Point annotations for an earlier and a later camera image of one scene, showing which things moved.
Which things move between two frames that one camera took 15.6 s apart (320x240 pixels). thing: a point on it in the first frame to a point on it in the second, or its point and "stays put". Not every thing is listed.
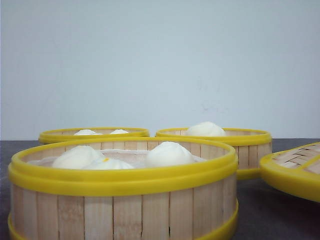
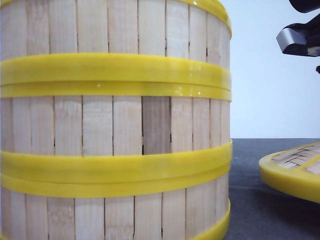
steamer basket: x=249 y=146 to x=114 y=133
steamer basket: x=86 y=133 to x=172 y=42
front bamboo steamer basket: x=123 y=188 stays put
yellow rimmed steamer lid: x=296 y=171 stays put
